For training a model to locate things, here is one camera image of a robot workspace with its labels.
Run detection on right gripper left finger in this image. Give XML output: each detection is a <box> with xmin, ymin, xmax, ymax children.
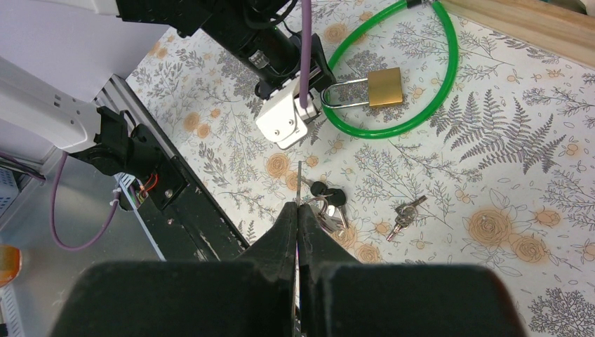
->
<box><xmin>51</xmin><ymin>202</ymin><xmax>298</xmax><ymax>336</ymax></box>

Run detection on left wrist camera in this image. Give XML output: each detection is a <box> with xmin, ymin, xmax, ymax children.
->
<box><xmin>255</xmin><ymin>81</ymin><xmax>320</xmax><ymax>150</ymax></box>

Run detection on wooden tray frame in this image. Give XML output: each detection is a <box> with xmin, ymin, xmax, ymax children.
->
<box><xmin>442</xmin><ymin>0</ymin><xmax>594</xmax><ymax>69</ymax></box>

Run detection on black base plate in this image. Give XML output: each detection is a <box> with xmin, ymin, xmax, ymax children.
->
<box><xmin>111</xmin><ymin>124</ymin><xmax>248</xmax><ymax>261</ymax></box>

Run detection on green cable lock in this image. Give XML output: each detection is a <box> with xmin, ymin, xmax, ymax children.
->
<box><xmin>320</xmin><ymin>1</ymin><xmax>459</xmax><ymax>140</ymax></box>

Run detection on brass padlock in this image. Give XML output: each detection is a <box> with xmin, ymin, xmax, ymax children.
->
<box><xmin>320</xmin><ymin>67</ymin><xmax>403</xmax><ymax>109</ymax></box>

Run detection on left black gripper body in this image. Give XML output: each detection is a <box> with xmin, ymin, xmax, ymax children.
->
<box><xmin>218</xmin><ymin>9</ymin><xmax>335</xmax><ymax>100</ymax></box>

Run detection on small silver key pair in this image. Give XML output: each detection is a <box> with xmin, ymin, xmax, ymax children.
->
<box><xmin>387</xmin><ymin>195</ymin><xmax>427</xmax><ymax>242</ymax></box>

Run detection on black headed keys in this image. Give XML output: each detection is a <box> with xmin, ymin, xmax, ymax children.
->
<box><xmin>302</xmin><ymin>178</ymin><xmax>349</xmax><ymax>232</ymax></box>

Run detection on floral table mat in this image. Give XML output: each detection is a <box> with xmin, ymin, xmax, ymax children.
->
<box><xmin>127</xmin><ymin>17</ymin><xmax>594</xmax><ymax>336</ymax></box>

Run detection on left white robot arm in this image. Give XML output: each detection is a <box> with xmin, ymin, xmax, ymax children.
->
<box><xmin>1</xmin><ymin>1</ymin><xmax>336</xmax><ymax>209</ymax></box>

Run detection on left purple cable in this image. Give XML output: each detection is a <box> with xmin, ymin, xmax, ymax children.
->
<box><xmin>50</xmin><ymin>0</ymin><xmax>313</xmax><ymax>253</ymax></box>

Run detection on orange object at edge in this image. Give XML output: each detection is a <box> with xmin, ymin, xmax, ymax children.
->
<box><xmin>0</xmin><ymin>244</ymin><xmax>22</xmax><ymax>287</ymax></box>

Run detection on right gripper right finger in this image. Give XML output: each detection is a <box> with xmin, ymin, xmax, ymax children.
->
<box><xmin>297</xmin><ymin>205</ymin><xmax>526</xmax><ymax>336</ymax></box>

